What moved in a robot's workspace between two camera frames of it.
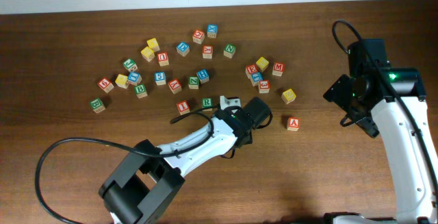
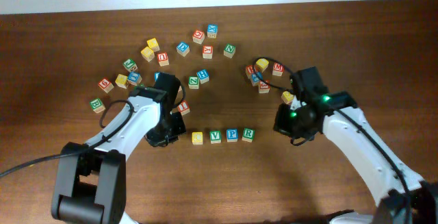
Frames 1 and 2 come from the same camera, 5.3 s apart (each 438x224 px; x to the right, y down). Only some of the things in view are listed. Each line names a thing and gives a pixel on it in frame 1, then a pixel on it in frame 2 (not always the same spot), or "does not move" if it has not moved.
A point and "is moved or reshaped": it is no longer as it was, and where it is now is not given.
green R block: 207,102 is moved or reshaped
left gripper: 245,138 -> 168,135
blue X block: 212,30 does not move
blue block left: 134,78 does not move
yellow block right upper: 262,64 does not move
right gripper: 367,126 -> 284,122
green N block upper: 229,50 does not move
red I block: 183,107 does not move
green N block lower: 194,82 does not move
